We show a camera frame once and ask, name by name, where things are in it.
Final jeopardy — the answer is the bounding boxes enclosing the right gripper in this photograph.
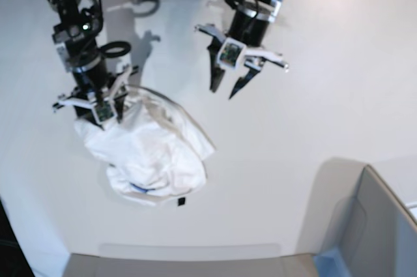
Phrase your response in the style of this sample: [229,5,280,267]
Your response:
[53,65,139,126]

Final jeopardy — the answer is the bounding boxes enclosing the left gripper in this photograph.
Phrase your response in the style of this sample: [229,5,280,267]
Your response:
[195,24,289,72]

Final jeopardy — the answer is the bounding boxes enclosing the white printed t-shirt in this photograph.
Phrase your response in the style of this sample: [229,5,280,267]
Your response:
[74,86,216,207]

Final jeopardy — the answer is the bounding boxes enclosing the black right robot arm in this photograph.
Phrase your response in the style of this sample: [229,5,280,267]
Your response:
[48,0,137,128]

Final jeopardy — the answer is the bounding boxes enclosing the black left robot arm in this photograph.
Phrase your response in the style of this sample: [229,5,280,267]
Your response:
[195,0,289,72]

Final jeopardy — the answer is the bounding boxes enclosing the small black table marker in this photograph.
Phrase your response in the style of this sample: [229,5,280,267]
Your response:
[177,197,186,207]

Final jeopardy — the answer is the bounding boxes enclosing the grey storage bin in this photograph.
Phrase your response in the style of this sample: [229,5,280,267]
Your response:
[313,166,416,276]

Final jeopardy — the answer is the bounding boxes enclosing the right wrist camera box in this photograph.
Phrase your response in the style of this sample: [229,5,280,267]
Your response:
[92,100,117,126]

